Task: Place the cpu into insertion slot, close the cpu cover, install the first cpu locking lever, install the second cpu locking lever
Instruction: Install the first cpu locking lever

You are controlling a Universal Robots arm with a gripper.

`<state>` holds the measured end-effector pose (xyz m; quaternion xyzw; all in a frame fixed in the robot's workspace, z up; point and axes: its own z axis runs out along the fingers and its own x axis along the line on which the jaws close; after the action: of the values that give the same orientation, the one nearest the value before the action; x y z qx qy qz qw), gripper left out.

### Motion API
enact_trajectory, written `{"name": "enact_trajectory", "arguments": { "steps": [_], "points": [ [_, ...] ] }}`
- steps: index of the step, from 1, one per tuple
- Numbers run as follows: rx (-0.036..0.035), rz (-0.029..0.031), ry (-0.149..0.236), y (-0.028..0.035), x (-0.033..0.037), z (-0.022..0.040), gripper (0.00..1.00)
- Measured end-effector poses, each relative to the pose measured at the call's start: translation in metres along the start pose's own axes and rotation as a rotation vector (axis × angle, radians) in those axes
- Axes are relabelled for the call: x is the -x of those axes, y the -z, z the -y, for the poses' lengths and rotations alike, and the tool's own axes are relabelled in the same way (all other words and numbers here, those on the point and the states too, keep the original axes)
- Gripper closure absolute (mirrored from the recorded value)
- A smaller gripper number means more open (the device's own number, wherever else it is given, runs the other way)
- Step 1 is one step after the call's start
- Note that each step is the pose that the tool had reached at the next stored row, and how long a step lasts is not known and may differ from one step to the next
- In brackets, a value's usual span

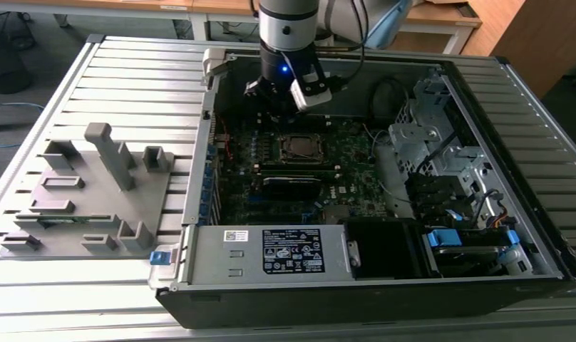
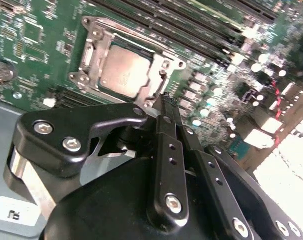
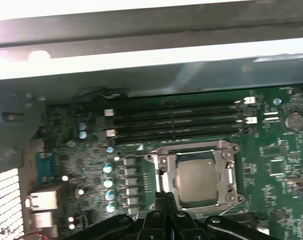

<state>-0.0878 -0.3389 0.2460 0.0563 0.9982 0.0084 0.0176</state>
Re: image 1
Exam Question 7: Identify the silver CPU green edge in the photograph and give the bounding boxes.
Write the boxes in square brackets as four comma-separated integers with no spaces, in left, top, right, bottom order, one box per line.
[289,138,316,157]

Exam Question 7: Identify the green motherboard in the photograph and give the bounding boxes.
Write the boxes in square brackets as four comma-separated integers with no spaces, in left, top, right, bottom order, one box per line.
[210,117,416,227]

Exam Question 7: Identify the metal drive cage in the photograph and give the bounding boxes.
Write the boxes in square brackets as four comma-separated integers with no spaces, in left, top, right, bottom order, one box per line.
[386,76,538,277]

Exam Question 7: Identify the black graphics card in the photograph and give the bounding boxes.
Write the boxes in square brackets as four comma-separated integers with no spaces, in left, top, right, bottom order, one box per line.
[261,175,321,201]

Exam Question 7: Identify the grey chipset heat sink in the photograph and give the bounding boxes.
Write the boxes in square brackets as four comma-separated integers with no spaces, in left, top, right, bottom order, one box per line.
[324,205,352,224]

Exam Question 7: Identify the grey parts rack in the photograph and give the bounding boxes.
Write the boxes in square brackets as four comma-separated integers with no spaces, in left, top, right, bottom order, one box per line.
[0,122,176,258]

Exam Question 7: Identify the black waste bin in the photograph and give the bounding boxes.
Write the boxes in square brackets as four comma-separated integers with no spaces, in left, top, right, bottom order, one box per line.
[0,67,35,95]

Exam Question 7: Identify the wooden cabinet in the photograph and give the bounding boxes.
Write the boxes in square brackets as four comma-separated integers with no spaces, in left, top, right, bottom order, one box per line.
[461,0,576,103]

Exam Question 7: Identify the silver power supply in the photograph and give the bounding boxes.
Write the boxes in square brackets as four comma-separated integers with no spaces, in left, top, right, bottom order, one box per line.
[186,224,354,285]

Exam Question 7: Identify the blue disk carrier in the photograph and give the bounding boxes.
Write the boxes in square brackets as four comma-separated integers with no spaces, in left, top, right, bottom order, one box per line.
[422,229,521,277]

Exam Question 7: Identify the green RAM stick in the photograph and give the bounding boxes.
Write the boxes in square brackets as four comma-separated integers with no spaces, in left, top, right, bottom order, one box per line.
[35,214,93,226]

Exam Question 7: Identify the black PC case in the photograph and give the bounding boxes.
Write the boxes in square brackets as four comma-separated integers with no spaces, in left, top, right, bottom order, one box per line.
[146,48,576,331]

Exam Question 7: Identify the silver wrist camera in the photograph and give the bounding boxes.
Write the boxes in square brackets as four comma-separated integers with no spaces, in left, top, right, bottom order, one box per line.
[289,73,336,112]

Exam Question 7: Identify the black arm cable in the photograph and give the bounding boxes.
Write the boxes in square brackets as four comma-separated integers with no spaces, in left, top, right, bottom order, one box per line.
[337,0,369,88]

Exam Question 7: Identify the black case cable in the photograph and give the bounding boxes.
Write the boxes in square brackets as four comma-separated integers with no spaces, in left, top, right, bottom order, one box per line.
[369,76,412,126]

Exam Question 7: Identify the thin red wire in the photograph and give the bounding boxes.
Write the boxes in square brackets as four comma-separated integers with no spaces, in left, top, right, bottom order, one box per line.
[217,134,236,160]

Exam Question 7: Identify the wooden desk white frame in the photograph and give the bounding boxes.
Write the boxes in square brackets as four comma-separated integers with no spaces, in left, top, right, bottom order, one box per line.
[0,0,197,29]
[192,0,482,55]

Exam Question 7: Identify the blue floor cable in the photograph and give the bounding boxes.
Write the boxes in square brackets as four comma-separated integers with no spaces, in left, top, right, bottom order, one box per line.
[0,101,45,149]

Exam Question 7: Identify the black plastic air duct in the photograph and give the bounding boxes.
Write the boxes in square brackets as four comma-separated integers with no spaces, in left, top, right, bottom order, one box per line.
[342,217,426,281]

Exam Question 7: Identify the multicolour power cable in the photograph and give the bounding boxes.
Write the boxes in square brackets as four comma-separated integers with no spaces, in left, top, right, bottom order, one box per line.
[485,208,513,231]

